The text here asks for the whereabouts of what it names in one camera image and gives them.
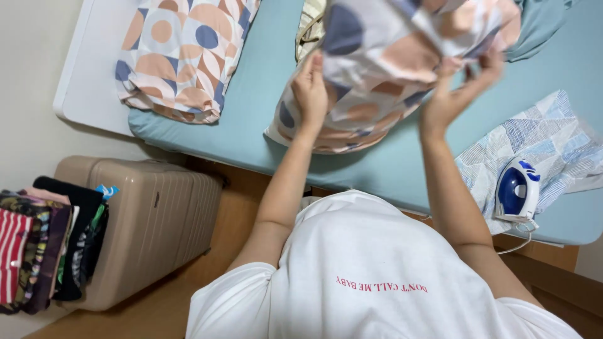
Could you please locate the person's right hand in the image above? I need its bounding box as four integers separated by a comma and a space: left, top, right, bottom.
419, 46, 506, 141

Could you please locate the person's left hand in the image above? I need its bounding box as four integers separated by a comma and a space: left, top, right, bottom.
291, 50, 329, 133

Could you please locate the geometric print pillowcase with pillow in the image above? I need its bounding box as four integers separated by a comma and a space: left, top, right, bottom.
264, 0, 523, 155

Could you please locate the teal crumpled blanket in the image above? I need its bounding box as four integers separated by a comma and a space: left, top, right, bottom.
505, 0, 582, 63

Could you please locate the blue white patterned cloth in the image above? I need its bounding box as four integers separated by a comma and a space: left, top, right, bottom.
454, 89, 603, 236

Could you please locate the blue white steam iron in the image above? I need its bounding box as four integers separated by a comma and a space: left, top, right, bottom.
493, 157, 541, 224

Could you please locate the teal fitted bed sheet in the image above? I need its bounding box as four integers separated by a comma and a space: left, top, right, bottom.
127, 0, 603, 246

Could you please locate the beige striped bag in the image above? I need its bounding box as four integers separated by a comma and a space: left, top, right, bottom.
295, 0, 328, 64

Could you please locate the person's white t-shirt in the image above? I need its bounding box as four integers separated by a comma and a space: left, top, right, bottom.
185, 190, 585, 339

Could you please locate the geometric print pillow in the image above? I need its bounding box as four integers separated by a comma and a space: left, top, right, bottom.
114, 0, 261, 125

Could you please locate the beige hard shell suitcase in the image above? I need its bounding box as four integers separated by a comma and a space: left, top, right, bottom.
53, 155, 224, 312

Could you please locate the white mattress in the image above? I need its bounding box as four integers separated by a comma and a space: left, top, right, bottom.
53, 0, 147, 138

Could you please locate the blue luggage tag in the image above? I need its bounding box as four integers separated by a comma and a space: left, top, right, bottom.
95, 184, 120, 201

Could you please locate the stack of folded clothes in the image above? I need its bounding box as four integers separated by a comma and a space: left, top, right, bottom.
0, 175, 110, 315

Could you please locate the white iron power cord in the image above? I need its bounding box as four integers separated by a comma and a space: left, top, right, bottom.
496, 218, 541, 255

